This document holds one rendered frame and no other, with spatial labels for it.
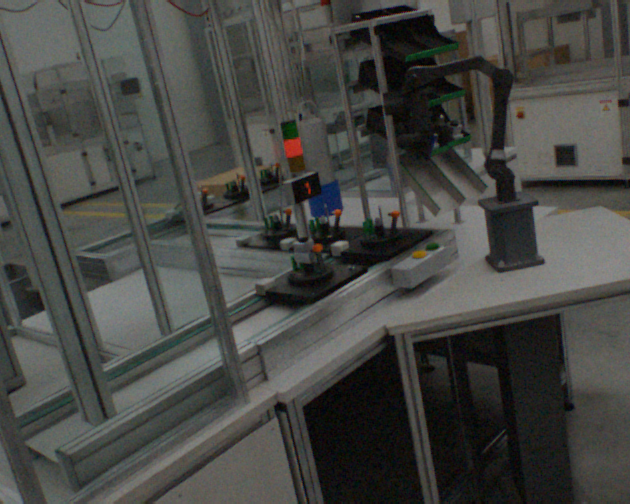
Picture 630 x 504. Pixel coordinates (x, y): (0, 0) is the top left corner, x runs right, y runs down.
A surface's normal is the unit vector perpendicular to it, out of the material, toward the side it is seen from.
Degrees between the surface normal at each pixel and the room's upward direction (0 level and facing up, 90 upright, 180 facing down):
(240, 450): 90
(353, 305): 90
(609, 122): 90
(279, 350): 90
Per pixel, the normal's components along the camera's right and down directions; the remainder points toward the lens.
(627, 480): -0.19, -0.94
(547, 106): -0.66, 0.33
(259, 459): 0.72, 0.06
